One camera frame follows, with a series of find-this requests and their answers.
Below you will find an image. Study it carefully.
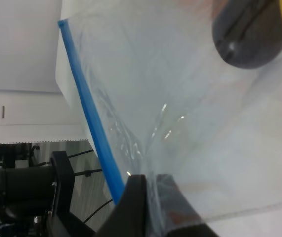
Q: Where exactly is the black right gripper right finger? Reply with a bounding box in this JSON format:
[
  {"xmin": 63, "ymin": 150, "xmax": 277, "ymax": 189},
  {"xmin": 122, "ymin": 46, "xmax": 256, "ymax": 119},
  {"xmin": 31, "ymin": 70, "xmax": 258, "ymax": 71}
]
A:
[{"xmin": 156, "ymin": 174, "xmax": 218, "ymax": 237}]

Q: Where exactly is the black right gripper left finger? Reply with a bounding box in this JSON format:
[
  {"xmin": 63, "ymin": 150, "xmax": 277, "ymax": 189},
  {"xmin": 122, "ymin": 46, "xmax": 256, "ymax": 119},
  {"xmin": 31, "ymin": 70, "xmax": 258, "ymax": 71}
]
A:
[{"xmin": 95, "ymin": 175, "xmax": 162, "ymax": 237}]

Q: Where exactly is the clear zip bag blue seal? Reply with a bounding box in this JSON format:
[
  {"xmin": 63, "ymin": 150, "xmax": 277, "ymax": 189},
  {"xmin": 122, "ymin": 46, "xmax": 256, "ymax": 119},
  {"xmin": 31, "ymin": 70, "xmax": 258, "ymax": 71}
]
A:
[{"xmin": 56, "ymin": 0, "xmax": 282, "ymax": 237}]

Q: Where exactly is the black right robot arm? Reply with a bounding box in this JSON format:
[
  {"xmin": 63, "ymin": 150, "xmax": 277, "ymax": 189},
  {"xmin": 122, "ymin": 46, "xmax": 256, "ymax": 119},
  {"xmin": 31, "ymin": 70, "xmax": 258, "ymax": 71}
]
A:
[{"xmin": 0, "ymin": 151, "xmax": 149, "ymax": 237}]

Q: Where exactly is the dark purple toy eggplant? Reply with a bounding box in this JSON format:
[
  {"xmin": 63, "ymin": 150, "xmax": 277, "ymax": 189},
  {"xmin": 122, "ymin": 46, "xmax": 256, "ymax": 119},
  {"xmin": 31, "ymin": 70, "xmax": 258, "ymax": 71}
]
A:
[{"xmin": 212, "ymin": 0, "xmax": 282, "ymax": 69}]

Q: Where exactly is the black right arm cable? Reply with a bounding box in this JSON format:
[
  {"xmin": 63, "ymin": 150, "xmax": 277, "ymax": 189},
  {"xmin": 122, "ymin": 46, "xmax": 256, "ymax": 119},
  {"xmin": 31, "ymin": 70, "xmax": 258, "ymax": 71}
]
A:
[{"xmin": 29, "ymin": 145, "xmax": 114, "ymax": 225}]

